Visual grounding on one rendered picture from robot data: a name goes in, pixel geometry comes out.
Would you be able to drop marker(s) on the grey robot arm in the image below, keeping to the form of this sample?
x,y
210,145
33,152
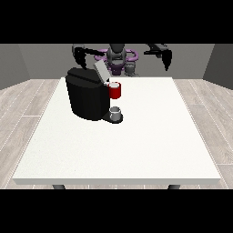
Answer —
x,y
77,46
160,46

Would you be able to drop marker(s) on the red pod holder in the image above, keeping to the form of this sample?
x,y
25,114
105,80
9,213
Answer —
x,y
114,93

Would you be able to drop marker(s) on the black coffee machine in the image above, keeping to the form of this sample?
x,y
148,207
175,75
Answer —
x,y
85,97

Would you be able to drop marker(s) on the pale grey machine lid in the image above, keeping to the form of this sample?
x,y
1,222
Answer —
x,y
102,71

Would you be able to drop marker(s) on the small grey coffee pod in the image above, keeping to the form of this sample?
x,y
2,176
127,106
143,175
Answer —
x,y
129,69

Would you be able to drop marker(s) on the small grey cup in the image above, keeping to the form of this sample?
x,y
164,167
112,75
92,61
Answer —
x,y
115,114

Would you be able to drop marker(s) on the grey robot trunk purple rings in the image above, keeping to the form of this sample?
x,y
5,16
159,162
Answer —
x,y
116,55

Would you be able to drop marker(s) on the dark table leg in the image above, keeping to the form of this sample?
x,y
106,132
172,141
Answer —
x,y
58,186

